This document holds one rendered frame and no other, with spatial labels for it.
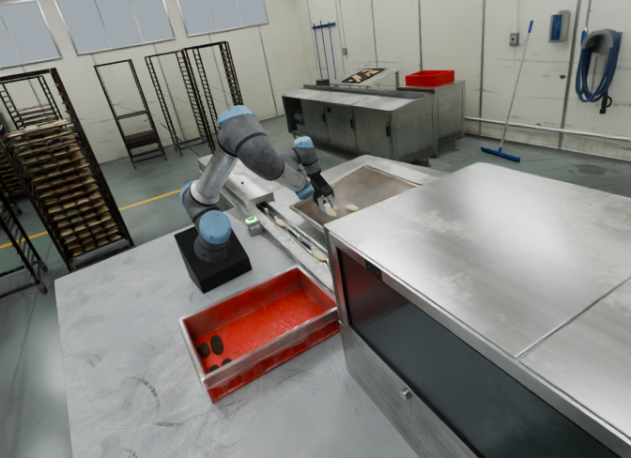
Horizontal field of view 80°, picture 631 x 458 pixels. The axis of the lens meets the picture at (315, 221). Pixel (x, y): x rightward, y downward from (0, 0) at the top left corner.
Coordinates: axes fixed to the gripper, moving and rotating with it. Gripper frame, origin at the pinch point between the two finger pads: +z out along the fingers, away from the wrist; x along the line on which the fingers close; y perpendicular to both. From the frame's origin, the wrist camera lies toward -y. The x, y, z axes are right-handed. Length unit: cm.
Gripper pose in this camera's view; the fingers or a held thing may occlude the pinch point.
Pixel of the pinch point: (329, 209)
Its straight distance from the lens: 174.7
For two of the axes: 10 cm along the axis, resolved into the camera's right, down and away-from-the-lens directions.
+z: 3.2, 8.1, 5.0
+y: -4.1, -3.6, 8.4
